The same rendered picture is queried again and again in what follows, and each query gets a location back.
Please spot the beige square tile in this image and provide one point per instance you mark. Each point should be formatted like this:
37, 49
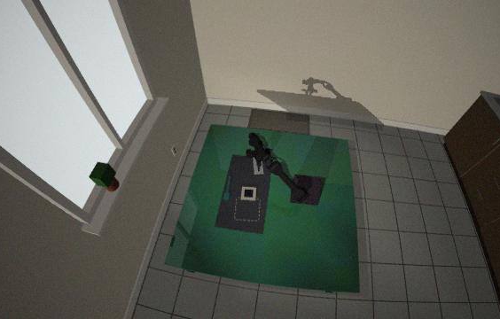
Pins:
248, 193

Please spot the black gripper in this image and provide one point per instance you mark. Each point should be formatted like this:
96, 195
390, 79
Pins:
250, 153

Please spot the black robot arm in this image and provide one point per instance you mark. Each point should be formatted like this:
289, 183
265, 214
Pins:
298, 193

